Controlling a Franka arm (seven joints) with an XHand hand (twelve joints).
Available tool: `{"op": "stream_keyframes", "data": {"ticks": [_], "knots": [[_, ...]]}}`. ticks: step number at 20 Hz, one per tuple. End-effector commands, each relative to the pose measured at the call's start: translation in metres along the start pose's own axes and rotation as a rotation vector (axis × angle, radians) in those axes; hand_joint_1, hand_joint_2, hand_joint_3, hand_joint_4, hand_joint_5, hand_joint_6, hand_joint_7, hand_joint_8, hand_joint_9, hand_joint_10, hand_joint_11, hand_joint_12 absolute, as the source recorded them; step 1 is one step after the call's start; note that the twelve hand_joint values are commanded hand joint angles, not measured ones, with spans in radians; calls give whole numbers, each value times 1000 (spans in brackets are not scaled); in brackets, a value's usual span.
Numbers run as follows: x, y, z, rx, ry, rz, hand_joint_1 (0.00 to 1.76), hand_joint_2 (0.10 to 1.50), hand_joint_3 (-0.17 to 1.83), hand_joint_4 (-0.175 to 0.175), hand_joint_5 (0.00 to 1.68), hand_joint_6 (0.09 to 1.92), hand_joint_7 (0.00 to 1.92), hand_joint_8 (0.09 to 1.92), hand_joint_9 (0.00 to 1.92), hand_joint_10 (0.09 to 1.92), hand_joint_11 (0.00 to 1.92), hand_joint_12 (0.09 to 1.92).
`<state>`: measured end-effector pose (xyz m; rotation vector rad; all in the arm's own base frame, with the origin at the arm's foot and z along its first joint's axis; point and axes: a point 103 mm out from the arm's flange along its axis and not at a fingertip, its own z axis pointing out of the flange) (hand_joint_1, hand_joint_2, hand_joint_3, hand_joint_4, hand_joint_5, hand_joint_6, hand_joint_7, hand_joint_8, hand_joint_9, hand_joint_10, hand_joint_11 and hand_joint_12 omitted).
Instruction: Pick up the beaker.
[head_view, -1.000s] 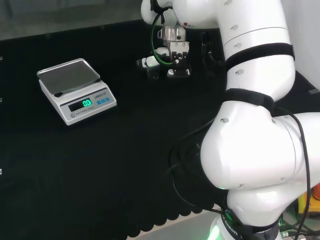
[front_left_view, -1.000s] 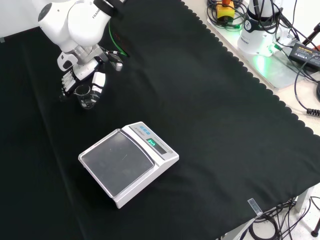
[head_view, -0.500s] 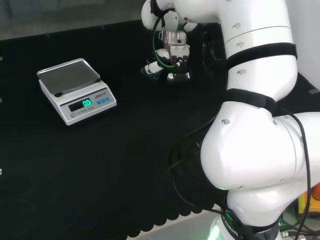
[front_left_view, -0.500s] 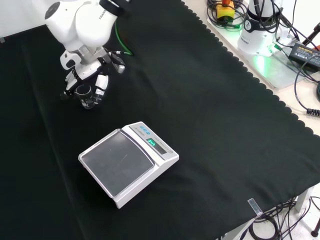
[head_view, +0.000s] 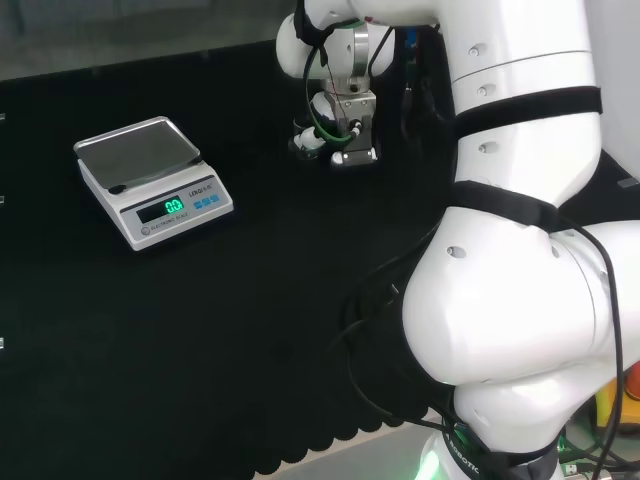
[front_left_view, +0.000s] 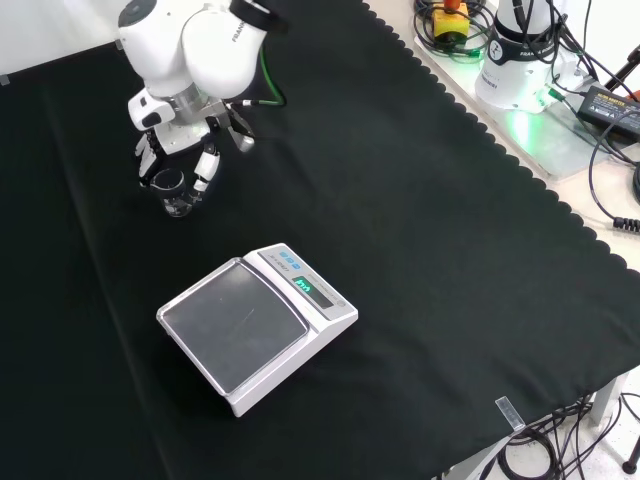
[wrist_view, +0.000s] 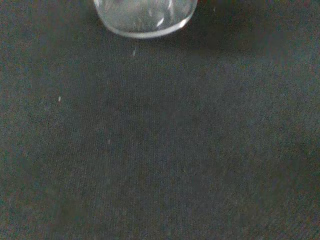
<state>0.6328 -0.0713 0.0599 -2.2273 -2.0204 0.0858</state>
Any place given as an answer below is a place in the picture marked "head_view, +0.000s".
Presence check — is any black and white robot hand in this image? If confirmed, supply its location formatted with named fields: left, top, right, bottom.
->
left=288, top=89, right=380, bottom=171

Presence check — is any small clear glass beaker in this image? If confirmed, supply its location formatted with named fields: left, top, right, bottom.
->
left=289, top=118, right=322, bottom=162

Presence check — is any white electronic balance steel pan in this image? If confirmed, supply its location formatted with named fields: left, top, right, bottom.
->
left=73, top=115, right=235, bottom=252

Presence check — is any pale board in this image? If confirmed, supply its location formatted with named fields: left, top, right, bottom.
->
left=0, top=0, right=301, bottom=84

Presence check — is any black bench cloth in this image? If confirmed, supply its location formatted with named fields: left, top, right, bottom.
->
left=0, top=38, right=640, bottom=480

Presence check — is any yellow stop button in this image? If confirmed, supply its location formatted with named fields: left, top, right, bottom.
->
left=594, top=362, right=640, bottom=441

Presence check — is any green cable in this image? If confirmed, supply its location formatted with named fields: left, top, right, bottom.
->
left=305, top=89, right=361, bottom=149

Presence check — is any thick black cable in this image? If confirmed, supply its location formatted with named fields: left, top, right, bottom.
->
left=549, top=217, right=626, bottom=480

